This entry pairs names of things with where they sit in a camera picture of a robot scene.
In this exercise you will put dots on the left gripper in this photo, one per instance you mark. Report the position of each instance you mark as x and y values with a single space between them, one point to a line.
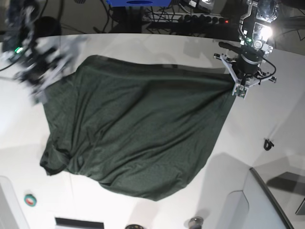
246 65

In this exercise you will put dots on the round metal knob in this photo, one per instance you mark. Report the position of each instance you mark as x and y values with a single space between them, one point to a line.
195 223

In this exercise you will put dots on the small black clip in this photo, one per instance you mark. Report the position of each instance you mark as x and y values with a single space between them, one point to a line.
268 144

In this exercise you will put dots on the dark green t-shirt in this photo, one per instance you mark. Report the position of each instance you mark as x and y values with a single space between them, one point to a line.
142 130

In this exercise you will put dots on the black power strip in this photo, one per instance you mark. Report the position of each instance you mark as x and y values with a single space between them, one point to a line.
184 17

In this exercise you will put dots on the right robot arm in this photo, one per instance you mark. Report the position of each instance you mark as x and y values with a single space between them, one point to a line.
25 23

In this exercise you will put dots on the black round dial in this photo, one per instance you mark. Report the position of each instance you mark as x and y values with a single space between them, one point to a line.
134 226

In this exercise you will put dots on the blue box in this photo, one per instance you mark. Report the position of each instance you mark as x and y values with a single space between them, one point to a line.
138 3

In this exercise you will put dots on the dark round stool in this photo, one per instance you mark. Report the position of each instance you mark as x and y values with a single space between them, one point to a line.
47 26

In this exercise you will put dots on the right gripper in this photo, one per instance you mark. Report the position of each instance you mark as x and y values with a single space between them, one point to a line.
39 72

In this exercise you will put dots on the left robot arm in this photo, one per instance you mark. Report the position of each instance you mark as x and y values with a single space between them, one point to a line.
254 29

